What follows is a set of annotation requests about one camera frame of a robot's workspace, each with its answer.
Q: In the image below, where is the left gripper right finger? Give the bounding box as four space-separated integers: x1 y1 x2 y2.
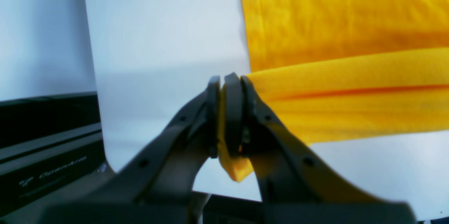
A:
223 73 416 224

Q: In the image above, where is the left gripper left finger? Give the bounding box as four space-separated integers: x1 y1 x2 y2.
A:
40 76 220 224

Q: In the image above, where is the orange T-shirt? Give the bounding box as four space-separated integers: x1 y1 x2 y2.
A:
217 0 449 182

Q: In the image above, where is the black OpenArm base box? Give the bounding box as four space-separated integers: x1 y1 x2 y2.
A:
0 92 106 217

